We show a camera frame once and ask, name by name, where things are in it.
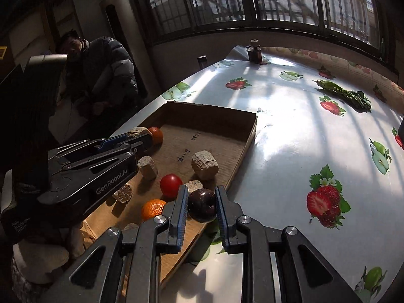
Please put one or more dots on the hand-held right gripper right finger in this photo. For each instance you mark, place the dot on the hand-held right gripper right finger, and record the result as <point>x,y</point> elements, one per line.
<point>222,217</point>

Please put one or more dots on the dark purple plum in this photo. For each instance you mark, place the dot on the dark purple plum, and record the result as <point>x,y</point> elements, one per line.
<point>202,205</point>

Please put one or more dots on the large orange mandarin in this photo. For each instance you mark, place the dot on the large orange mandarin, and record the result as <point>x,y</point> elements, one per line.
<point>153,210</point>

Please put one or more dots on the shallow cardboard box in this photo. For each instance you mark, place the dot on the shallow cardboard box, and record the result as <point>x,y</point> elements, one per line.
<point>221,126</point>

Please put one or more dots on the green leafy vegetable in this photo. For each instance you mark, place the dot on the green leafy vegetable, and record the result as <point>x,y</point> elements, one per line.
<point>344,94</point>

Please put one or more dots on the small red tomato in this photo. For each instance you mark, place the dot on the small red tomato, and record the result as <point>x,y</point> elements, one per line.
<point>170,185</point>

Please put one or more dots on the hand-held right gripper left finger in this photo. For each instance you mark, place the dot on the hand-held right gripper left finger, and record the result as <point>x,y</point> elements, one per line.
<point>180,214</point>

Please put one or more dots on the dark glass jar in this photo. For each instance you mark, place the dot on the dark glass jar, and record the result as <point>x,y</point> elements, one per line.
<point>254,52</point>

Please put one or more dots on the white wall cabinet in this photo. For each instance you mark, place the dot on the white wall cabinet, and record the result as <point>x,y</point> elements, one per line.
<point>23,38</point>

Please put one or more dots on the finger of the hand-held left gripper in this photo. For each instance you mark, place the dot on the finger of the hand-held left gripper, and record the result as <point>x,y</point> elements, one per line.
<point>142,146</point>
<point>110,142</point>

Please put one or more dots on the brown-sided rough chunk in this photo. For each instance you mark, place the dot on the brown-sided rough chunk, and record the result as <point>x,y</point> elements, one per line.
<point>123,193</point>

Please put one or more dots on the dark flat screen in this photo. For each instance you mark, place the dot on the dark flat screen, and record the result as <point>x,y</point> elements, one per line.
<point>25,116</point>

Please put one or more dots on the person's left forearm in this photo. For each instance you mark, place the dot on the person's left forearm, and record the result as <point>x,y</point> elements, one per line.
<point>41,258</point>

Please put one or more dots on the small orange mandarin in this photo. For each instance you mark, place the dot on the small orange mandarin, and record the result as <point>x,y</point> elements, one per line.
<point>157,135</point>

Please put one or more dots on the white tower air conditioner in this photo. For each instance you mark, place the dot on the white tower air conditioner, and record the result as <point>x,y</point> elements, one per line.
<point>126,38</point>

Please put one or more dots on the fruit print tablecloth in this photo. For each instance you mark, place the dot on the fruit print tablecloth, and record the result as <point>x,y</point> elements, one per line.
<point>284,151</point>

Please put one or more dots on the dark metal bottle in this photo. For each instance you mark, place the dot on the dark metal bottle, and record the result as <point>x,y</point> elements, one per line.
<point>202,61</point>

